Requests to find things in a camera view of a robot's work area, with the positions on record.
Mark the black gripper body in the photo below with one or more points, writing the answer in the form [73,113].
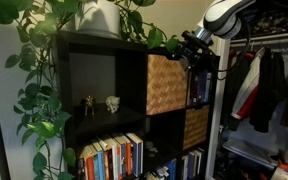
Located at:
[193,49]

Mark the woven bamboo basket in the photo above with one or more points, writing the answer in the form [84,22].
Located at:
[166,85]
[195,129]

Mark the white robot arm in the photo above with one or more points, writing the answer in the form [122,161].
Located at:
[220,19]

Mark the books on upper right shelf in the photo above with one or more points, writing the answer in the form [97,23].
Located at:
[199,86]

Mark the books on shelf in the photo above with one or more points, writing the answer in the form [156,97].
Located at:
[116,156]
[192,163]
[199,86]

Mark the small stones on shelf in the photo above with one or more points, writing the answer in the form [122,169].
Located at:
[152,150]

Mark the books on bottom right shelf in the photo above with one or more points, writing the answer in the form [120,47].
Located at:
[192,163]

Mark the white closet shelf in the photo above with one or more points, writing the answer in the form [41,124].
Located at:
[251,152]

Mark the books on lower left shelf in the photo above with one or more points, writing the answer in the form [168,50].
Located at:
[116,156]

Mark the white red hanging jacket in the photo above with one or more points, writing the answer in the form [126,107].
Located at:
[246,96]

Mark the black hanging jacket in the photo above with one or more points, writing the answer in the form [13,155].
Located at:
[271,89]

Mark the black cube bookshelf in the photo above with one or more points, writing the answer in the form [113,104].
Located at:
[102,67]

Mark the white elephant figurine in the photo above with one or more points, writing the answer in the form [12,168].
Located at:
[112,103]

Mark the white plant pot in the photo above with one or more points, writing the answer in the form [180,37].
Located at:
[99,18]

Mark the gold figurine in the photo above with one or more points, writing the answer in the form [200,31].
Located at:
[88,104]

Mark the blue books bottom middle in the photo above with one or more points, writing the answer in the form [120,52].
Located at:
[166,171]

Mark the green pothos plant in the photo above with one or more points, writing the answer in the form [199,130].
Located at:
[38,22]

